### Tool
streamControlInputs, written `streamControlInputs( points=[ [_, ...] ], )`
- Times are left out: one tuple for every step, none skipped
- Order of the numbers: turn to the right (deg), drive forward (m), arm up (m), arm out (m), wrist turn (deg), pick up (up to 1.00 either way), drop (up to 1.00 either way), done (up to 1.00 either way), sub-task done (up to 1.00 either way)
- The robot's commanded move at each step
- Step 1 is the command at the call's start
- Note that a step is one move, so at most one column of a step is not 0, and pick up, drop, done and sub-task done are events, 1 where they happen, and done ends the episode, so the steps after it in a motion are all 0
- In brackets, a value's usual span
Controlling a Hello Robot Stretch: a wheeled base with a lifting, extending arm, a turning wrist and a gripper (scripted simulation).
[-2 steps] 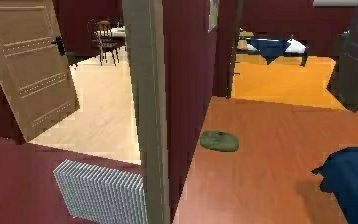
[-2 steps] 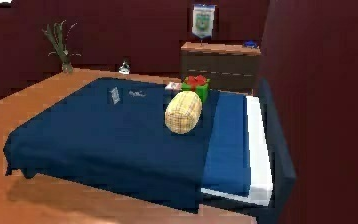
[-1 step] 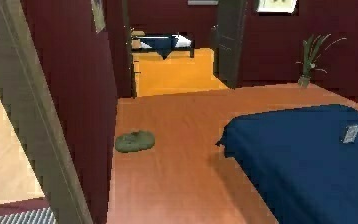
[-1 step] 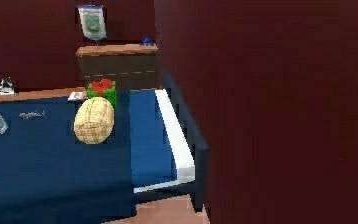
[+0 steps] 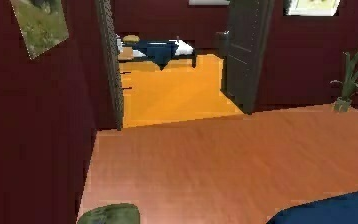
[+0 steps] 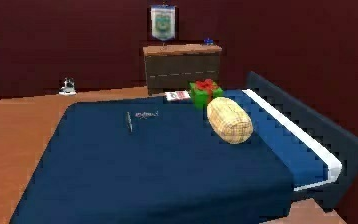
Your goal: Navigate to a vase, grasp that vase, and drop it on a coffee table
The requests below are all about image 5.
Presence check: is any bed with blue blanket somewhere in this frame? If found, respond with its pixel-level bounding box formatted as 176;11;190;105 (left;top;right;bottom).
116;34;198;71

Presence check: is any white pillow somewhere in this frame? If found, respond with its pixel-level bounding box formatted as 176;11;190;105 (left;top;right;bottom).
173;39;195;57

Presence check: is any dark grey bin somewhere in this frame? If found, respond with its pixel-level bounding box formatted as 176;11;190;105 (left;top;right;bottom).
215;30;231;60

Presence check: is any tan round cushion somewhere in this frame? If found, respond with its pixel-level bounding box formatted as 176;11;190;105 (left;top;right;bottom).
122;34;141;44

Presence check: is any dark grey room door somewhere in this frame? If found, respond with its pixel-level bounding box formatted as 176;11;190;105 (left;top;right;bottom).
220;0;277;115

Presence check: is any white window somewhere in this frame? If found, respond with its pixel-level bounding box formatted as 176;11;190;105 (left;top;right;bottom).
188;0;231;6

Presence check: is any green round cushion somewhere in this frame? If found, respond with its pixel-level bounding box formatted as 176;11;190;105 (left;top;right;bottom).
76;202;141;224

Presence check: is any green potted house plant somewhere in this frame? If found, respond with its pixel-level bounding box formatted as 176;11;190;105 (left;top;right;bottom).
330;44;358;113

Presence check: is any blue bed cover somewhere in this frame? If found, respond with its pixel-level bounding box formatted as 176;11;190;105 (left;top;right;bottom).
266;188;358;224

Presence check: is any green framed wall picture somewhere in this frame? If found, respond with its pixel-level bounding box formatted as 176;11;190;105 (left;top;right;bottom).
9;0;70;61

